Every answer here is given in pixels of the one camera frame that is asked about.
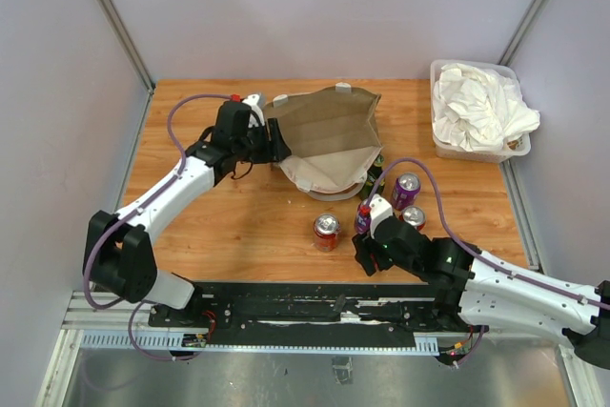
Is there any white crumpled cloth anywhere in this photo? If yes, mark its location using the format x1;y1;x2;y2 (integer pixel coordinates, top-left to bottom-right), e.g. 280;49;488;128
437;62;541;153

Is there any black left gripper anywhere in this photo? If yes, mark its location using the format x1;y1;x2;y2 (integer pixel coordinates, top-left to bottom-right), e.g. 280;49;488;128
234;117;293;165

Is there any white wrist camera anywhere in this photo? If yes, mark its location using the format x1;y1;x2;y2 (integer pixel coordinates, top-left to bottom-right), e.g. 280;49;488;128
241;92;265;128
365;194;394;235

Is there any purple Fanta can front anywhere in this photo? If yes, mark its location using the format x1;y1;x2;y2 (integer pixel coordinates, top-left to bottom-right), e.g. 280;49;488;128
354;200;371;234

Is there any white plastic basket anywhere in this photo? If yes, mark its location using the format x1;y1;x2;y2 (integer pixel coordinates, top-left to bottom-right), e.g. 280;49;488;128
429;58;533;160

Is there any aluminium frame post left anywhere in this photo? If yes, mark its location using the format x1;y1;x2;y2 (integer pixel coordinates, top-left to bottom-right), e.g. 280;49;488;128
96;0;156;94

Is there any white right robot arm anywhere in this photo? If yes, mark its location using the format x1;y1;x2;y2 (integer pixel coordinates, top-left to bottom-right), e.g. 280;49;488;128
352;216;609;369

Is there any aluminium frame post right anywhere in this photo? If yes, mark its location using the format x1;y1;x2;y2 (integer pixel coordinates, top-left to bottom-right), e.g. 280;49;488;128
498;0;549;67

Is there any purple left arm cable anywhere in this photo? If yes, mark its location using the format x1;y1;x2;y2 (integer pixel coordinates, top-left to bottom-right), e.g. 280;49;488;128
81;92;242;363

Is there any green glass bottle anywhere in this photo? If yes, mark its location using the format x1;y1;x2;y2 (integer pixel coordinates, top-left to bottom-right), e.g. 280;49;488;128
358;154;385;200

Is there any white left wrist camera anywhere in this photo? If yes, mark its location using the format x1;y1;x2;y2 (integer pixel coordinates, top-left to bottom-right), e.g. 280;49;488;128
241;92;265;128

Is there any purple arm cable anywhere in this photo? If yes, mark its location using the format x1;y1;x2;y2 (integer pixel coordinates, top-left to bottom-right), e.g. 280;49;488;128
357;157;610;370
81;92;242;363

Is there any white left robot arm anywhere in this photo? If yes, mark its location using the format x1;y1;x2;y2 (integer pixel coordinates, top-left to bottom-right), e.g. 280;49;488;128
83;93;291;327

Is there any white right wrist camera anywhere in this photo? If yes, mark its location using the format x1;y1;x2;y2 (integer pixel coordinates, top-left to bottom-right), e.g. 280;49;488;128
365;194;394;235

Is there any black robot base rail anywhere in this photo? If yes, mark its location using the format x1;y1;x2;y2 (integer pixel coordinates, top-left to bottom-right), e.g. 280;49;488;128
148;282;479;353

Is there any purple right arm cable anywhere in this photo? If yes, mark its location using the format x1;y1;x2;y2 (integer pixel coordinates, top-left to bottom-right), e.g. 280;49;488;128
357;157;610;370

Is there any red cola can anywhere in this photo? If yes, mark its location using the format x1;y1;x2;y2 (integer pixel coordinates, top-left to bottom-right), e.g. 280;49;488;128
399;205;427;231
313;214;340;252

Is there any purple fanta can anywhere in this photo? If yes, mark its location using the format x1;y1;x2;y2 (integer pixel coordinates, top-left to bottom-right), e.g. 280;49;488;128
391;173;421;211
354;200;371;234

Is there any burlap canvas tote bag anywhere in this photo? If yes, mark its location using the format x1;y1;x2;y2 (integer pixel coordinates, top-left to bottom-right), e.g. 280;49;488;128
263;83;383;202

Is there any aluminium frame post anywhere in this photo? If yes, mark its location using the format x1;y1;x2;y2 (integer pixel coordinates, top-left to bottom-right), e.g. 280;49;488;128
498;0;549;67
96;0;156;94

